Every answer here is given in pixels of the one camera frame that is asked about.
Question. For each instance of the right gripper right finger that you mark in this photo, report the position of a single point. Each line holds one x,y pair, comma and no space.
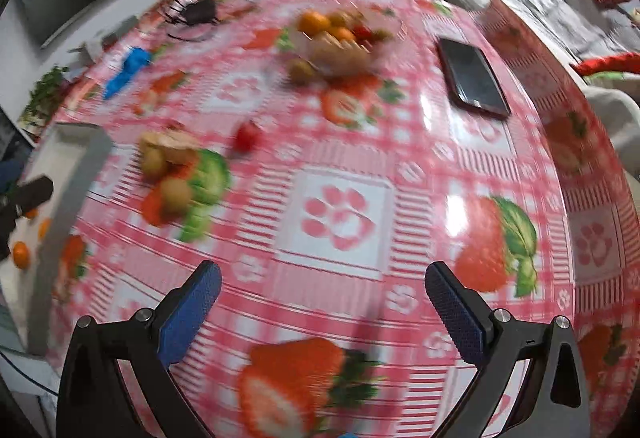
553,398

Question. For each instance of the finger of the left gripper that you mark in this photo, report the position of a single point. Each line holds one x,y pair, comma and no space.
22,200

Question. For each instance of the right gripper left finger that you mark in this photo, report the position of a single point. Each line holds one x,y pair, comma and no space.
93,399

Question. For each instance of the orange mandarin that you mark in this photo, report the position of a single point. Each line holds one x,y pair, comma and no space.
32,214
21,255

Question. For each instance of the white tray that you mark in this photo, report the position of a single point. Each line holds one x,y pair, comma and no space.
71,155

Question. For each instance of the potted green plant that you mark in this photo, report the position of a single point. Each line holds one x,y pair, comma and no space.
44,99

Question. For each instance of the green-yellow kiwi fruit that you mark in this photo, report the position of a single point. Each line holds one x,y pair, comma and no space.
153,164
175,196

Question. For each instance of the blue plastic glove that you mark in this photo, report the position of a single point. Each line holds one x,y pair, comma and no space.
137,59

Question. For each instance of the red cherry tomato on table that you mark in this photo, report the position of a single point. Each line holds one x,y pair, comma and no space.
246,137

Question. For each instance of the black power adapter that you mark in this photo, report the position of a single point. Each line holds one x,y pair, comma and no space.
201,12

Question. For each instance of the green-yellow fruit beside bowl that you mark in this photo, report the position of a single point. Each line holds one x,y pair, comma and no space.
301,72

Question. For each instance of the strawberry pattern tablecloth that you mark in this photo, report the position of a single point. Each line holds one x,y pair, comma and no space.
323,232

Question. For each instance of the black smartphone red case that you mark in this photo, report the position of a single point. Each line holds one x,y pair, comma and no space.
471,81

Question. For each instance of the orange in bowl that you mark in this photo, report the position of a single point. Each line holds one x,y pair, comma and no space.
312,23

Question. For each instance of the glass fruit bowl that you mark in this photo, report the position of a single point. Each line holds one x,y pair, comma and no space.
358,42

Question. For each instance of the grey quilted sofa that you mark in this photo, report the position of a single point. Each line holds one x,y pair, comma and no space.
580,29

